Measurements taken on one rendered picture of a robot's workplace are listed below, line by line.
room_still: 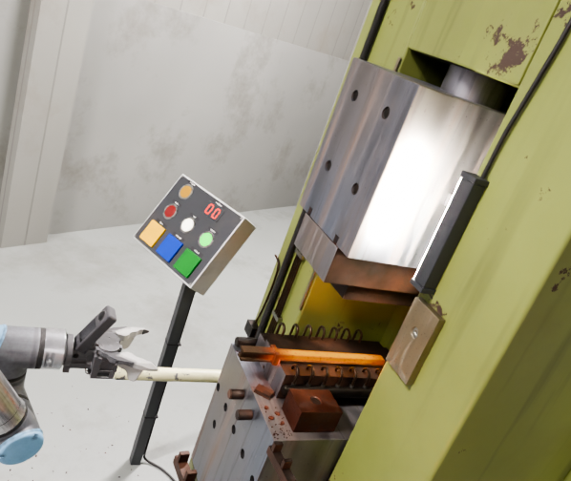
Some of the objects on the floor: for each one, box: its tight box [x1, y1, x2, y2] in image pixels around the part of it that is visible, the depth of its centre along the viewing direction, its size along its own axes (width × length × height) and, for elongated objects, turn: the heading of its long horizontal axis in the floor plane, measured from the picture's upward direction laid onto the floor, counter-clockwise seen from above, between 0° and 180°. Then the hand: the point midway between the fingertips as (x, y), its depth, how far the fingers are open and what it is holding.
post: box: [130, 282, 195, 465], centre depth 209 cm, size 4×4×108 cm
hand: (155, 346), depth 134 cm, fingers open, 14 cm apart
